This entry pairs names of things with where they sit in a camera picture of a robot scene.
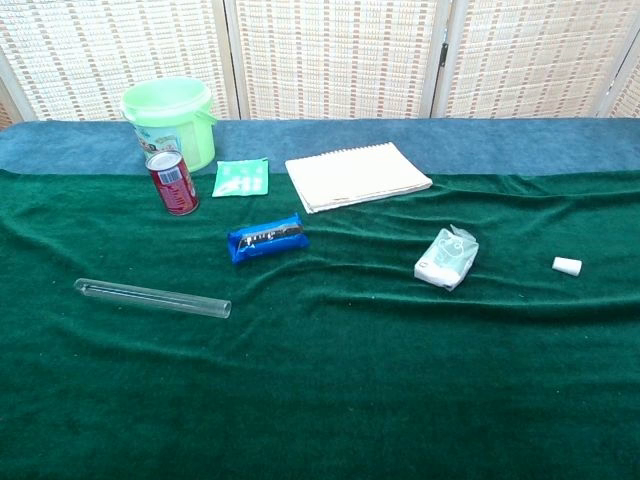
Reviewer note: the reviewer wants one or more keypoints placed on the cream spiral notebook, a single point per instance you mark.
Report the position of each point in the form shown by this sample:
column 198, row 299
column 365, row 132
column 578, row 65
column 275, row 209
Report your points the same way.
column 355, row 175

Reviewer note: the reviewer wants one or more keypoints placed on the dark green velvet cloth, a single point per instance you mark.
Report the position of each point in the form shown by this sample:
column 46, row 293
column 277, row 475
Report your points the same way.
column 350, row 375

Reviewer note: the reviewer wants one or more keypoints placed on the woven bamboo screen panel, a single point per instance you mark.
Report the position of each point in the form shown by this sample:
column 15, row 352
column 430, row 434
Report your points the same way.
column 100, row 50
column 630, row 95
column 335, row 50
column 530, row 50

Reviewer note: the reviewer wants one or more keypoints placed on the blue cookie packet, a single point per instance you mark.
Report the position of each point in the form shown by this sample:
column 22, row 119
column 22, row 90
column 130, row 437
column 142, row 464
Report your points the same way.
column 265, row 242

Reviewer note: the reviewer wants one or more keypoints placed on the red drink can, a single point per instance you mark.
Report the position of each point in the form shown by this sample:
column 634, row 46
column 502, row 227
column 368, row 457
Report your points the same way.
column 173, row 192

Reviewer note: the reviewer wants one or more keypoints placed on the green white sachet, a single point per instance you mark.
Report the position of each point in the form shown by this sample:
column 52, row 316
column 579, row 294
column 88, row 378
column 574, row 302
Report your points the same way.
column 240, row 179

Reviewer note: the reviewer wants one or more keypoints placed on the blue table cover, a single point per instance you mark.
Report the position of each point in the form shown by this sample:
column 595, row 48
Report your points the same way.
column 450, row 145

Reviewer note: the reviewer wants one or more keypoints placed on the white round cap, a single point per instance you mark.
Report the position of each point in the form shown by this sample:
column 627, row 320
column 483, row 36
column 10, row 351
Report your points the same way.
column 567, row 265

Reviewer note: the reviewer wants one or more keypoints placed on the light green plastic bucket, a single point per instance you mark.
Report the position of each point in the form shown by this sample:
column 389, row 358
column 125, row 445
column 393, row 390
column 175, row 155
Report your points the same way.
column 170, row 115

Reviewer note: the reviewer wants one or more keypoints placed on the black screen hinge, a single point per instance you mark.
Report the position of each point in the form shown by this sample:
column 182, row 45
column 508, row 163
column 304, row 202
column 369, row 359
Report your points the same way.
column 443, row 52

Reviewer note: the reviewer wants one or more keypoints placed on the clear glass test tube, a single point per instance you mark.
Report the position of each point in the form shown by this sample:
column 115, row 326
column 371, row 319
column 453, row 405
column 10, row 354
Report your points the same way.
column 150, row 299

